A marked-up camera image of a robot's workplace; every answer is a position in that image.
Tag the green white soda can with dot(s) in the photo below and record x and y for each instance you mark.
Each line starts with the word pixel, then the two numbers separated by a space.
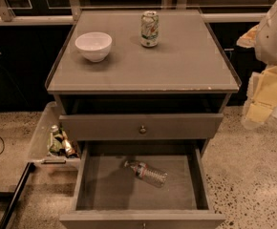
pixel 149 29

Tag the clear plastic storage bin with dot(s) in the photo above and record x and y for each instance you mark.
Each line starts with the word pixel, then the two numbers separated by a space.
pixel 39 146

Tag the open grey middle drawer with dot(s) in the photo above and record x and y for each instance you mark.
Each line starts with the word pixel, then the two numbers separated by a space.
pixel 109 196

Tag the white metal railing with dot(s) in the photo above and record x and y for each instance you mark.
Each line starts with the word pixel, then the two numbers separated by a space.
pixel 33 18

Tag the small bottle in bin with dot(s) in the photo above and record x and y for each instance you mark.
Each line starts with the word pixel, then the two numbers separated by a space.
pixel 54 146

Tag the brass top drawer knob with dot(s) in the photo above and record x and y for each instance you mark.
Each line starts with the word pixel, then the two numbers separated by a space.
pixel 142 130

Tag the grey top drawer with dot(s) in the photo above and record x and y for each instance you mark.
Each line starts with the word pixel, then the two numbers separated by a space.
pixel 126 126

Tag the clear plastic water bottle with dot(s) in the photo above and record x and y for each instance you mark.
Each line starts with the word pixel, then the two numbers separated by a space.
pixel 147 173

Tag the white ceramic bowl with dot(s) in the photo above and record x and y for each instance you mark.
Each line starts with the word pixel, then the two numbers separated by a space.
pixel 94 46

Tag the black floor rail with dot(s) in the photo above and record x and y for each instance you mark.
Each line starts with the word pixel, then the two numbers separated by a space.
pixel 8 200

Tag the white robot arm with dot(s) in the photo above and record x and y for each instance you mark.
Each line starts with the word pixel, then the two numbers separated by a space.
pixel 266 38

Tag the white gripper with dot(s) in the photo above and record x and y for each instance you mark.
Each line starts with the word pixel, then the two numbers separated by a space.
pixel 274 38

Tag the grey drawer cabinet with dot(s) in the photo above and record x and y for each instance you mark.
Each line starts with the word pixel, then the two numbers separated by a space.
pixel 186 73

